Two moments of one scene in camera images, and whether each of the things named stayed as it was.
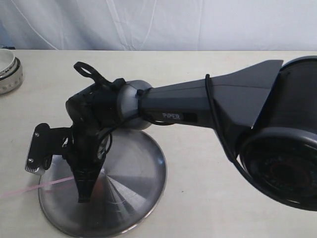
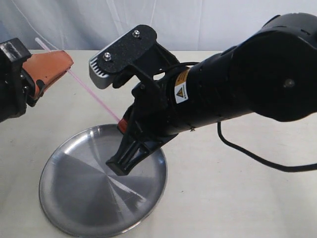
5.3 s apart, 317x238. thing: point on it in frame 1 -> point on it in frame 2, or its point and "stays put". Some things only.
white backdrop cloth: (159, 25) stays put
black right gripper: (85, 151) -> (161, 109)
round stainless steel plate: (130, 189) stays put
